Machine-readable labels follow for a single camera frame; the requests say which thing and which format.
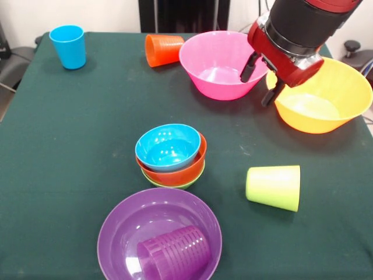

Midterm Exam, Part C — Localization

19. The orange plastic cup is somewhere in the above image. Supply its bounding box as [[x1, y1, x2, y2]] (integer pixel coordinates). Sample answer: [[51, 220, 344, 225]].
[[145, 33, 186, 68]]

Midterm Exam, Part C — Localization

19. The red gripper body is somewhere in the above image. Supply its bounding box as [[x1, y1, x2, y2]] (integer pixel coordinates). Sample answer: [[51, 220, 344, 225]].
[[247, 13, 325, 88]]

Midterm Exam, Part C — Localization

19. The green plastic bowl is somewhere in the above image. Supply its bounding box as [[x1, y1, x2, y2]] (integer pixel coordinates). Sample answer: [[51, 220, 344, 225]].
[[141, 163, 206, 190]]

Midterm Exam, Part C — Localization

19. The purple plastic bowl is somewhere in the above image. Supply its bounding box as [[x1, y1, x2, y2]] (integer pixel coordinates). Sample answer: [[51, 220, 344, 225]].
[[97, 187, 223, 280]]

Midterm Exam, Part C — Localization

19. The orange plastic bowl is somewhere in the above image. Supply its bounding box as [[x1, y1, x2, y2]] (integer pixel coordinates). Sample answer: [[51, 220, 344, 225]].
[[135, 132, 207, 187]]

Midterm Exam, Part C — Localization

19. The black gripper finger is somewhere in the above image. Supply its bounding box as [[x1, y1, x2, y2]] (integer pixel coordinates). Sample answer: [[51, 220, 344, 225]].
[[240, 52, 259, 83], [261, 82, 285, 107]]

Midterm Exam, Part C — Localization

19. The lime green plastic cup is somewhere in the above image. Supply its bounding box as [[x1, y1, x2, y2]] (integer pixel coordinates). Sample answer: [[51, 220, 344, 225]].
[[245, 164, 301, 212]]

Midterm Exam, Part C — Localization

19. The blue plastic cup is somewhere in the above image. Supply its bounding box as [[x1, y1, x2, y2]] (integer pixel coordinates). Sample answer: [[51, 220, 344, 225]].
[[48, 24, 87, 70]]

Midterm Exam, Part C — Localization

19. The yellow plastic bowl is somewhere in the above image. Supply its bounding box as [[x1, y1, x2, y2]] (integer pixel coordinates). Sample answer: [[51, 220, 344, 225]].
[[265, 57, 373, 135]]

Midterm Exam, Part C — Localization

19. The black chair armrest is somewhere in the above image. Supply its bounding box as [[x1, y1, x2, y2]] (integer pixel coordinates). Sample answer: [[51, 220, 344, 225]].
[[342, 40, 373, 79]]

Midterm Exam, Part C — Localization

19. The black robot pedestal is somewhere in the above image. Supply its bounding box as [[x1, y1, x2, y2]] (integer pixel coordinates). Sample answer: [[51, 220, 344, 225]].
[[139, 0, 231, 33]]

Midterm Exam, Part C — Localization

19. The dark green tablecloth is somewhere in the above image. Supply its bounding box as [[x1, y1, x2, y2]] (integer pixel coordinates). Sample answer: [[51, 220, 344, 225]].
[[0, 31, 373, 280]]

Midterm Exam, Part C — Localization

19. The grey chair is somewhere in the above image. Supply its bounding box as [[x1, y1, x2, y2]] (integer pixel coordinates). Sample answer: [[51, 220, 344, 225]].
[[0, 22, 38, 94]]

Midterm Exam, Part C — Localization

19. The pink plastic bowl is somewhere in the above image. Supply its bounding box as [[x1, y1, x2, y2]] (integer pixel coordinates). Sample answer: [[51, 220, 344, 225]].
[[178, 30, 269, 102]]

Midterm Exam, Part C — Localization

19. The blue plastic bowl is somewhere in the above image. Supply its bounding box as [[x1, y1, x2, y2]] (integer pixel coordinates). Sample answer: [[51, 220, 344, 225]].
[[135, 123, 202, 173]]

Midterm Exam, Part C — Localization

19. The purple plastic cup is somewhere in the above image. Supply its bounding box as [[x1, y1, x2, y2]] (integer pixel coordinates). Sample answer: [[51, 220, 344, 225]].
[[136, 225, 211, 280]]

